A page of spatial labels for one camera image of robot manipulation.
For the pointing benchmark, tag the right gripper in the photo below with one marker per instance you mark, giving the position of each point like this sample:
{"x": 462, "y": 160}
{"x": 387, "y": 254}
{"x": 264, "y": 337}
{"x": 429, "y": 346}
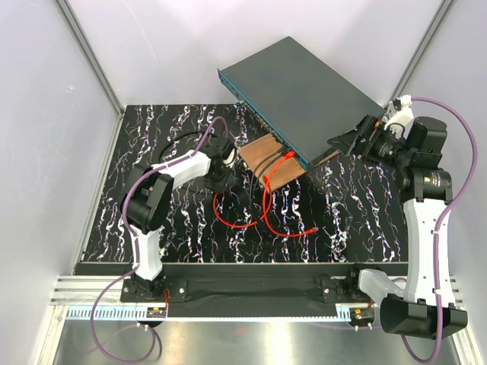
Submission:
{"x": 370, "y": 128}

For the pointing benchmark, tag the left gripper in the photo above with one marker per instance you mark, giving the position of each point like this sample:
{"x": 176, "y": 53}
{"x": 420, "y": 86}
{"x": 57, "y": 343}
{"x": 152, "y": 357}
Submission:
{"x": 218, "y": 186}

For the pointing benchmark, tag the grey network switch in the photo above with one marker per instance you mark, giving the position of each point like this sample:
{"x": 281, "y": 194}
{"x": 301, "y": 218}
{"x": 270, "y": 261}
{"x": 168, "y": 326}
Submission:
{"x": 299, "y": 97}

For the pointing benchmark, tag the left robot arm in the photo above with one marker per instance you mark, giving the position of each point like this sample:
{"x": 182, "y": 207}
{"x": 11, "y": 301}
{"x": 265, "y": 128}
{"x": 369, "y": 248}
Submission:
{"x": 146, "y": 202}

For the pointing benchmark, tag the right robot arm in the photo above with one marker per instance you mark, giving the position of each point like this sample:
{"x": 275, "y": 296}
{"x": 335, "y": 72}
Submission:
{"x": 425, "y": 307}

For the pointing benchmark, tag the wooden board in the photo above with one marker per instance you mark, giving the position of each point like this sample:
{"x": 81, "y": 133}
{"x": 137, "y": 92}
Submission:
{"x": 261, "y": 155}

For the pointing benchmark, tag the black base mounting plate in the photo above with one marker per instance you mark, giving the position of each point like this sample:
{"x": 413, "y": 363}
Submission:
{"x": 271, "y": 278}

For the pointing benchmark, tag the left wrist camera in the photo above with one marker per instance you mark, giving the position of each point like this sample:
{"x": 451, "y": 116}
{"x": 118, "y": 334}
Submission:
{"x": 230, "y": 159}

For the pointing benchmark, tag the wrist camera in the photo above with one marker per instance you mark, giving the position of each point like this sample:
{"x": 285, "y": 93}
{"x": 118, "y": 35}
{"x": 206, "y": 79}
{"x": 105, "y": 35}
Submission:
{"x": 399, "y": 111}
{"x": 230, "y": 159}

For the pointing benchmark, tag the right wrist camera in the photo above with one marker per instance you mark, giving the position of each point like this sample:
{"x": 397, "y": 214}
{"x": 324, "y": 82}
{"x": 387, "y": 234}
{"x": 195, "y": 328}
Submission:
{"x": 399, "y": 111}

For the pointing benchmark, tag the aluminium frame rail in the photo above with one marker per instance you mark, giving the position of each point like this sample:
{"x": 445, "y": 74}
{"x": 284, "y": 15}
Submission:
{"x": 96, "y": 298}

